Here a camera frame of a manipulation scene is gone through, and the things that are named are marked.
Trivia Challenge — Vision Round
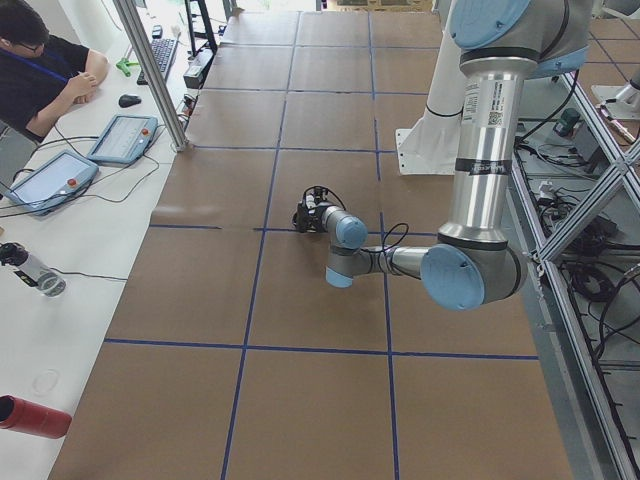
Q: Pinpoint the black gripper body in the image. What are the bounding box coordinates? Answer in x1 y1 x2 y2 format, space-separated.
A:
294 200 325 233

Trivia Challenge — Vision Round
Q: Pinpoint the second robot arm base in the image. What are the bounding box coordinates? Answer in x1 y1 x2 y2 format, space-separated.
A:
591 70 639 121

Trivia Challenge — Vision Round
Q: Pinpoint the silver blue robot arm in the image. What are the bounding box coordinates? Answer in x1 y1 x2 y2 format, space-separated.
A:
293 1 592 310

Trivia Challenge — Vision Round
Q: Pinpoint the brown paper table cover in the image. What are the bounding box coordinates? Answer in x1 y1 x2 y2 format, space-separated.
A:
51 12 573 479

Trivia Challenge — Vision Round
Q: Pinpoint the far blue teach pendant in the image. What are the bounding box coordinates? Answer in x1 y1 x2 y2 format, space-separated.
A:
86 114 158 165

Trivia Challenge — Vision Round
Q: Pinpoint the blue teach pendant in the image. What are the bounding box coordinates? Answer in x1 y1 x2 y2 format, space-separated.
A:
5 150 99 215
86 114 158 165

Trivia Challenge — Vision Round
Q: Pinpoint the black computer mouse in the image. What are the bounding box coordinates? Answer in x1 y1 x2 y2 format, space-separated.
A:
118 94 142 108

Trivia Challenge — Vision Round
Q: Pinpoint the black keyboard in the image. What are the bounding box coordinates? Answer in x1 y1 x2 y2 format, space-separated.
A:
150 38 178 81

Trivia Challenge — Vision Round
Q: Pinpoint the green plastic tool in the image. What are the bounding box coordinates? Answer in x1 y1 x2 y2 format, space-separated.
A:
116 57 139 77

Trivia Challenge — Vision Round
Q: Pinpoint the near blue teach pendant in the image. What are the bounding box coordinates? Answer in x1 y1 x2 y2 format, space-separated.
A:
5 150 99 215

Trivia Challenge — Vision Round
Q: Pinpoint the clear water bottle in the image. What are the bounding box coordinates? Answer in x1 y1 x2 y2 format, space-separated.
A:
1 242 66 297

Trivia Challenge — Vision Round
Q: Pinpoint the person in black shirt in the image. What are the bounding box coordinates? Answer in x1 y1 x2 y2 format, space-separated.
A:
1 1 109 143

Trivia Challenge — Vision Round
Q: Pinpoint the red bottle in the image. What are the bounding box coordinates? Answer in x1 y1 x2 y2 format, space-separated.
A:
1 395 72 439

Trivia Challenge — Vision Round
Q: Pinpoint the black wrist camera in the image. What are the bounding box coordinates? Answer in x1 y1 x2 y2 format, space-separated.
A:
303 185 329 206

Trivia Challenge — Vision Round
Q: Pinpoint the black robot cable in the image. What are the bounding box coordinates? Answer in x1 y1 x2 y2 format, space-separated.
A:
362 222 411 261

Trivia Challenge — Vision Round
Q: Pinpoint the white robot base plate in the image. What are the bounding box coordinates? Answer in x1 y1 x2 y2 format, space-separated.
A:
395 129 459 175

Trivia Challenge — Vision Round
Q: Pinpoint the grey aluminium frame post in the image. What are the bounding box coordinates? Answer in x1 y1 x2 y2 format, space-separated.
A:
113 0 188 152

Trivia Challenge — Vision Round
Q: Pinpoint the aluminium frame rail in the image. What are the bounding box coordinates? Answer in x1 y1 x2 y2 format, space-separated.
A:
509 61 639 479

